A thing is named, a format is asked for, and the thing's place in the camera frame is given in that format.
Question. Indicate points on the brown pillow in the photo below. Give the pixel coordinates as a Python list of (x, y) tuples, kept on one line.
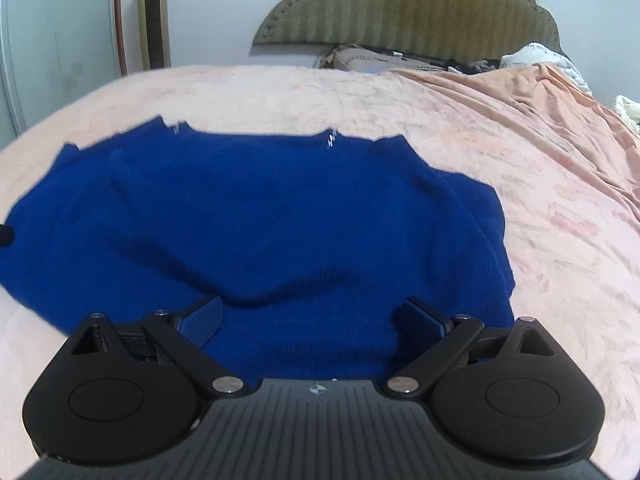
[(370, 60)]

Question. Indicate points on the white printed cloth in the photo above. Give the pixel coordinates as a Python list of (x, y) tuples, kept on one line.
[(540, 57)]

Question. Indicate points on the blue beaded sweater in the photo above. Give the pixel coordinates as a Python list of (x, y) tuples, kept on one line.
[(260, 230)]

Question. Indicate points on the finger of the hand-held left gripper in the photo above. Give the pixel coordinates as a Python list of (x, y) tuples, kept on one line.
[(5, 235)]

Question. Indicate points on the green padded headboard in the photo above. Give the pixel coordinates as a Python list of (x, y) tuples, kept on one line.
[(415, 7)]

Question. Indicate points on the orange quilt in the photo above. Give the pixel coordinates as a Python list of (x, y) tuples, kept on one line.
[(545, 110)]

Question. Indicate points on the frosted glass floral door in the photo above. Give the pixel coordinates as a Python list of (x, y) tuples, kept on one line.
[(55, 35)]

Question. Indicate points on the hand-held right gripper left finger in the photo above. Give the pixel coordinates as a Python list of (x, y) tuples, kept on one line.
[(200, 322)]

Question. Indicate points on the pink bed blanket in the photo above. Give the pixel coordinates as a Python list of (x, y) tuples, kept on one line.
[(565, 280)]

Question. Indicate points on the gold tower fan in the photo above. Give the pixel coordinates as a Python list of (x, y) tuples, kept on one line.
[(152, 15)]

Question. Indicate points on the small white crumpled cloth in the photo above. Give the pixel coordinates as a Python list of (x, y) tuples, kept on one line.
[(629, 112)]

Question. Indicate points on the dark clothing item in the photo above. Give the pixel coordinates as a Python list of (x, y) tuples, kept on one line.
[(470, 66)]

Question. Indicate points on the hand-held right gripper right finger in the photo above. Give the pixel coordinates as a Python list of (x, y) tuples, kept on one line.
[(421, 321)]

